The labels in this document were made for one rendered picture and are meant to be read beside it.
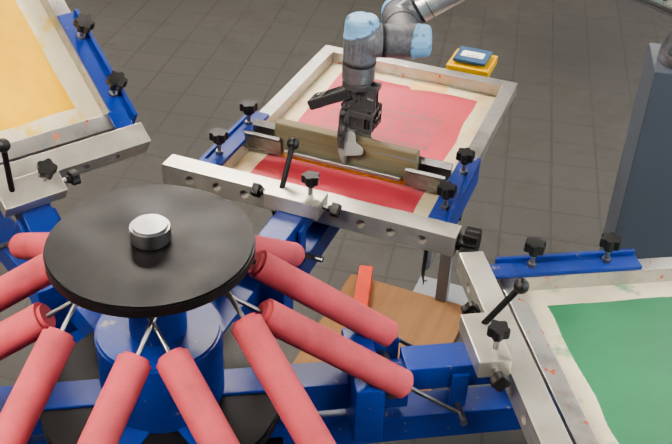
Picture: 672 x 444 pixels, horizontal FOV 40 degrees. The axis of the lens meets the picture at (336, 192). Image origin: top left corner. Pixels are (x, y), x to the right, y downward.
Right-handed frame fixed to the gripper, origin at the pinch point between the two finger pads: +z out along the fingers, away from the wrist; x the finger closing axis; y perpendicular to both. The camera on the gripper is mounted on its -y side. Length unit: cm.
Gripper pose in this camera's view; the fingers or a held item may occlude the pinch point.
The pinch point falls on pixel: (345, 154)
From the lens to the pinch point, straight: 222.4
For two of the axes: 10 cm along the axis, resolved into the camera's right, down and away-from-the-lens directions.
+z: -0.4, 8.4, 5.5
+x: 3.6, -5.0, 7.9
